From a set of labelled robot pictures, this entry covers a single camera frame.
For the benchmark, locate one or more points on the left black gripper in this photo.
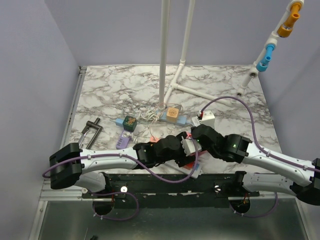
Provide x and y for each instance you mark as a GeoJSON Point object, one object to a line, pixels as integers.
{"type": "Point", "coordinates": [183, 160]}

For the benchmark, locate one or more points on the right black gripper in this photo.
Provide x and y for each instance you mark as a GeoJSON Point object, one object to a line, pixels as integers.
{"type": "Point", "coordinates": [192, 128]}

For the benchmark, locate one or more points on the red cube socket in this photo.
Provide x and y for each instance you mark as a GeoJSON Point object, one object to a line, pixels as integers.
{"type": "Point", "coordinates": [190, 166]}

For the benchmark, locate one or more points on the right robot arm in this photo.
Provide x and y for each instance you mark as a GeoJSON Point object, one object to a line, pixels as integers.
{"type": "Point", "coordinates": [293, 176]}

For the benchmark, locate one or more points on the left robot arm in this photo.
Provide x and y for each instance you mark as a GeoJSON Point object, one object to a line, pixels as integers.
{"type": "Point", "coordinates": [69, 163]}

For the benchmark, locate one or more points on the pink charger plug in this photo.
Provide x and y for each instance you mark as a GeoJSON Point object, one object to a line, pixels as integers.
{"type": "Point", "coordinates": [154, 139]}

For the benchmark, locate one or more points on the wooden cube socket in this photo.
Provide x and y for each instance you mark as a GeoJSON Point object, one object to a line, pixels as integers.
{"type": "Point", "coordinates": [172, 114]}

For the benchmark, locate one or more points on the dark green cube socket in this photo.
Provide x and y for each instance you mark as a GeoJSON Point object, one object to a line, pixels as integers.
{"type": "Point", "coordinates": [129, 123]}

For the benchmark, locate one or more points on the white USB charger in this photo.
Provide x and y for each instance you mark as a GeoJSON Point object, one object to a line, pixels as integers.
{"type": "Point", "coordinates": [196, 121]}

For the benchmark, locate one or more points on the purple USB power strip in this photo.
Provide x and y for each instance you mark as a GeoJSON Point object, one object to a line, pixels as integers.
{"type": "Point", "coordinates": [123, 140]}

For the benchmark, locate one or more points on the silver wrench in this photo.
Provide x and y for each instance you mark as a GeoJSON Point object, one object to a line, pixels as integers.
{"type": "Point", "coordinates": [81, 139]}

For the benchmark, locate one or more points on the blue pipe fitting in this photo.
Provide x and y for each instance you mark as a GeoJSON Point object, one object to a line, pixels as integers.
{"type": "Point", "coordinates": [264, 62]}

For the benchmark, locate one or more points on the orange pipe fitting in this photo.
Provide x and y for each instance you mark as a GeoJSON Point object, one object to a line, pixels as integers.
{"type": "Point", "coordinates": [287, 26]}

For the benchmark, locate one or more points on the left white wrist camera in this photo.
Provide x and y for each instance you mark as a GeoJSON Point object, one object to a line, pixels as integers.
{"type": "Point", "coordinates": [189, 147]}

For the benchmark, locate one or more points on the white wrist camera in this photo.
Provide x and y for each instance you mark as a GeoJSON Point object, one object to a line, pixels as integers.
{"type": "Point", "coordinates": [207, 118]}
{"type": "Point", "coordinates": [189, 147]}

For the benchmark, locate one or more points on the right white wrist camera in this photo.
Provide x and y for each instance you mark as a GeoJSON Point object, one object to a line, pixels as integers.
{"type": "Point", "coordinates": [207, 118]}

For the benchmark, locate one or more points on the white PVC pipe frame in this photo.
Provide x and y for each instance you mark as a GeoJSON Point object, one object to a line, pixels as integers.
{"type": "Point", "coordinates": [164, 94]}

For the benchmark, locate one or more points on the black metal base rail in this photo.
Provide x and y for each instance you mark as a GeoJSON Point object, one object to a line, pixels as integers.
{"type": "Point", "coordinates": [208, 190]}

